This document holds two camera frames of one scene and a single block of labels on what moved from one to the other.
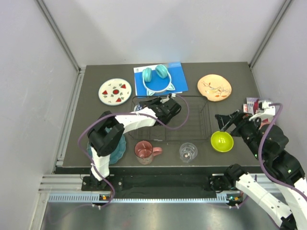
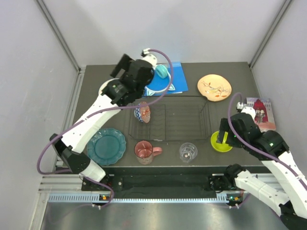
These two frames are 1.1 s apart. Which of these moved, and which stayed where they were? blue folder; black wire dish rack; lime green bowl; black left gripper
Moved: black left gripper
Stayed: black wire dish rack; lime green bowl; blue folder
